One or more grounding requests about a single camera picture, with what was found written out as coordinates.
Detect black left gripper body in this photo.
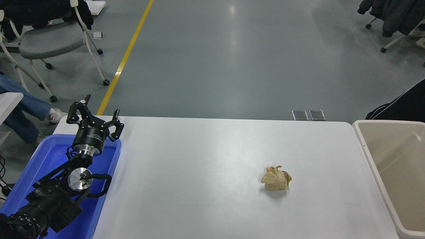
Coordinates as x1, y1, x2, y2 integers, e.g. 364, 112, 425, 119
72, 123, 110, 151

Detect crumpled tan paper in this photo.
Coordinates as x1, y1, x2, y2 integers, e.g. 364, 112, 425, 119
261, 165, 293, 192

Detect blue plastic tray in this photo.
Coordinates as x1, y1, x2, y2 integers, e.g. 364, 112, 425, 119
0, 134, 122, 239

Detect small white table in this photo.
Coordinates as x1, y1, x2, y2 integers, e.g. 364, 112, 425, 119
0, 92, 24, 125

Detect white flat board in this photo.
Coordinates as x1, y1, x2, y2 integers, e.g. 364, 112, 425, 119
86, 0, 107, 15

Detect black jacket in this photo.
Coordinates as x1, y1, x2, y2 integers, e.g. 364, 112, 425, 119
0, 0, 94, 31

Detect large pale bin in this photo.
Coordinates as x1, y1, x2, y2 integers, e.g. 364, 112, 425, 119
352, 120, 425, 239

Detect white wheeled chair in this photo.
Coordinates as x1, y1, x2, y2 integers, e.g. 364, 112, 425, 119
365, 17, 425, 53

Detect dark coats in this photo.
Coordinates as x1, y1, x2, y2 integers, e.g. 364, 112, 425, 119
357, 0, 425, 38

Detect grey chair with white frame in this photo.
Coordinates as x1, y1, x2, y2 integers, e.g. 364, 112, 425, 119
19, 0, 110, 102

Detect black floor cables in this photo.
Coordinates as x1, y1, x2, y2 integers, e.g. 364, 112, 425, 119
0, 154, 15, 197

